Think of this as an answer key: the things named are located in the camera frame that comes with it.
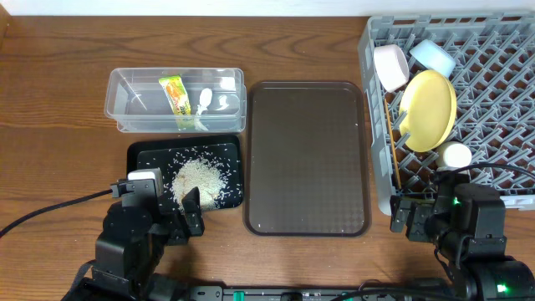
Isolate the wooden chopstick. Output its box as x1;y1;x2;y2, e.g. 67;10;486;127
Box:
384;97;402;190

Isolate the white tissue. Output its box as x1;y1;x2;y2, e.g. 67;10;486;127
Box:
194;88;213;131

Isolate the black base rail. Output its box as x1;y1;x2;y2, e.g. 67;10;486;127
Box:
185;278;453;301

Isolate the rice food waste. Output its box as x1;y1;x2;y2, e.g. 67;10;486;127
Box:
160;143;243;211

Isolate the black tray bin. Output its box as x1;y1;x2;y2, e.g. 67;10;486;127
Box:
126;135;244;212

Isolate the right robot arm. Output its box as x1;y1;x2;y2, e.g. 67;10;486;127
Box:
390;172;534;300

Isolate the white cup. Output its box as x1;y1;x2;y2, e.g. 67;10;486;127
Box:
436;141;472;168

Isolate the green snack wrapper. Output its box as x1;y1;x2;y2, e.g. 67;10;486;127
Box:
159;75;194;130

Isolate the black cable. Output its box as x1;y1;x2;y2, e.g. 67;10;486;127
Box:
434;162;535;181
0;188;115;240

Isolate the blue bowl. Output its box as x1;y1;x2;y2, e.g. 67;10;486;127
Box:
410;39;456;78

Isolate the right black cable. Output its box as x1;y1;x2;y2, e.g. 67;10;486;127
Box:
434;162;535;181

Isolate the grey dishwasher rack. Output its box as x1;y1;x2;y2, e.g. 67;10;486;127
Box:
358;13;534;214

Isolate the left black cable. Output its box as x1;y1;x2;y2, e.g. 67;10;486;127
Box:
0;188;115;240

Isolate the yellow plate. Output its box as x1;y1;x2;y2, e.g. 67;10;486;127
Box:
399;70;457;152

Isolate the clear plastic bin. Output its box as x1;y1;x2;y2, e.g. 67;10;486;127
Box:
104;68;247;133

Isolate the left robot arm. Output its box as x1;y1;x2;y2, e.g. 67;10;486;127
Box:
64;179;205;300

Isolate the brown serving tray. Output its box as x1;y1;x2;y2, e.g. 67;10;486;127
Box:
244;81;371;237

